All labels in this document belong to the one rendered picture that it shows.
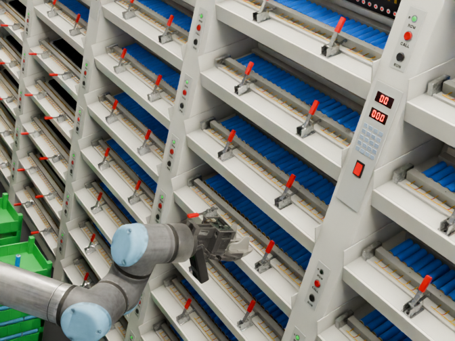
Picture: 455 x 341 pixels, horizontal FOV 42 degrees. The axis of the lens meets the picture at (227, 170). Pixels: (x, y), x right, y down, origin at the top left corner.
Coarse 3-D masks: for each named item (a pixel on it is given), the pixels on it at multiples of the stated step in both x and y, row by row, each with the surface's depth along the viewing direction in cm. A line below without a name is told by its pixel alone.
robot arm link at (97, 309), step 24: (0, 264) 130; (0, 288) 126; (24, 288) 125; (48, 288) 124; (72, 288) 125; (96, 288) 126; (120, 288) 129; (24, 312) 126; (48, 312) 123; (72, 312) 120; (96, 312) 120; (120, 312) 126; (72, 336) 121; (96, 336) 120
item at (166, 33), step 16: (112, 0) 225; (128, 0) 219; (144, 0) 219; (160, 0) 217; (176, 0) 212; (112, 16) 218; (128, 16) 211; (144, 16) 211; (160, 16) 204; (176, 16) 204; (192, 16) 202; (128, 32) 211; (144, 32) 200; (160, 32) 199; (176, 32) 194; (160, 48) 192; (176, 48) 189; (176, 64) 187
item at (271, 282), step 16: (192, 176) 193; (208, 176) 196; (176, 192) 191; (192, 192) 190; (192, 208) 184; (256, 256) 166; (256, 272) 161; (272, 272) 161; (288, 272) 160; (272, 288) 156; (288, 288) 156; (288, 304) 152
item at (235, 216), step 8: (200, 184) 189; (208, 192) 186; (216, 200) 183; (224, 208) 180; (232, 208) 179; (232, 216) 177; (240, 216) 176; (240, 224) 175; (248, 224) 173; (240, 232) 173; (248, 232) 172; (256, 232) 170; (256, 240) 170; (264, 240) 167; (272, 248) 164; (280, 256) 162; (288, 264) 159; (296, 264) 159; (296, 272) 157; (304, 272) 156
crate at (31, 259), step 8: (32, 240) 244; (0, 248) 239; (8, 248) 241; (16, 248) 243; (24, 248) 246; (32, 248) 246; (0, 256) 240; (8, 256) 242; (24, 256) 244; (32, 256) 245; (40, 256) 241; (24, 264) 240; (32, 264) 241; (40, 264) 242; (48, 264) 231; (40, 272) 231; (48, 272) 233
